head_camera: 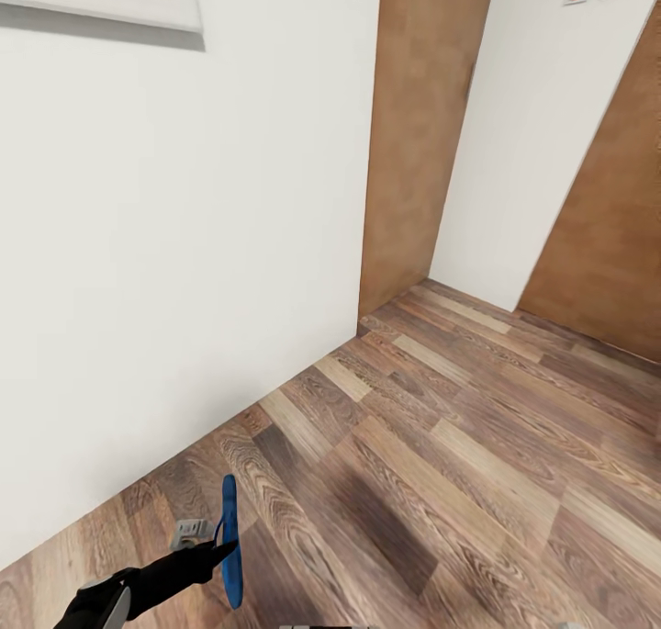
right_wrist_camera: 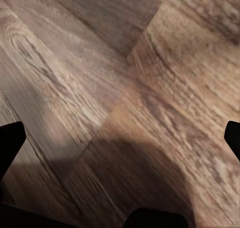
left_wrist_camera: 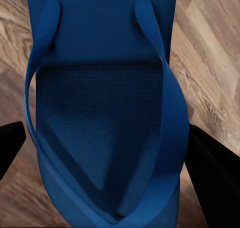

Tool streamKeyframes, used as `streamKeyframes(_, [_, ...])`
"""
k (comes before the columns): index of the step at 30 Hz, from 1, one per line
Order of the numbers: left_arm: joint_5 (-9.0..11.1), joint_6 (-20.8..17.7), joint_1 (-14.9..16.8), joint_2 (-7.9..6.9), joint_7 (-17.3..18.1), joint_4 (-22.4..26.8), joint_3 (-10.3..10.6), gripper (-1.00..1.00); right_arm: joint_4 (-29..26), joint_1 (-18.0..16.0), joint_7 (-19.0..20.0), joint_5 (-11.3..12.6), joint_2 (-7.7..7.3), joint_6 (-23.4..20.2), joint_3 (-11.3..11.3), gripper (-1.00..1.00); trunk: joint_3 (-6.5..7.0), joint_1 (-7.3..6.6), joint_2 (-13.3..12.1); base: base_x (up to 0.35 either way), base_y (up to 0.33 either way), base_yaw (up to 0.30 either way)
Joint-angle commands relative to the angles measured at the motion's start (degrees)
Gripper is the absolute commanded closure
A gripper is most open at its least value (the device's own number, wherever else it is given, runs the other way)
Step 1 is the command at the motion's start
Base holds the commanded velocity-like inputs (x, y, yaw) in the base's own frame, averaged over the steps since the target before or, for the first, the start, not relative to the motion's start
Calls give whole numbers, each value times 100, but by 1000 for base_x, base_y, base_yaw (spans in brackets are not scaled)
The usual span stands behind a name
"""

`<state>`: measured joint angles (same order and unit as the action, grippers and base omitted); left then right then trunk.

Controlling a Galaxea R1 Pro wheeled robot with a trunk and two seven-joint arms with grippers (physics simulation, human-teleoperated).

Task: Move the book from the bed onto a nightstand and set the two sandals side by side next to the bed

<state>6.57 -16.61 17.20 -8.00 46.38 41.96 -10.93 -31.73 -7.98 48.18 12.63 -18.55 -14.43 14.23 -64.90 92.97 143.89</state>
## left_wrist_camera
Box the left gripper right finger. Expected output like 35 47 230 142
184 123 240 228

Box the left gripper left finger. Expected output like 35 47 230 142
0 121 26 181

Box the sandal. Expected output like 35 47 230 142
24 0 190 228

